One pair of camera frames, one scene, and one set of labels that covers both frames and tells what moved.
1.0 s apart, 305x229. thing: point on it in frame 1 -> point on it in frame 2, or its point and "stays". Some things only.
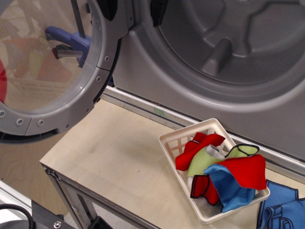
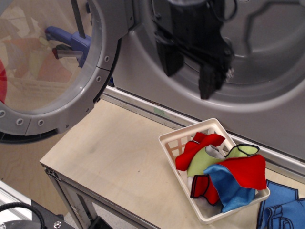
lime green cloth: (201, 160) stays
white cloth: (200, 202) stays
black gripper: (158, 8) -> (196, 29)
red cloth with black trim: (200, 140) stays
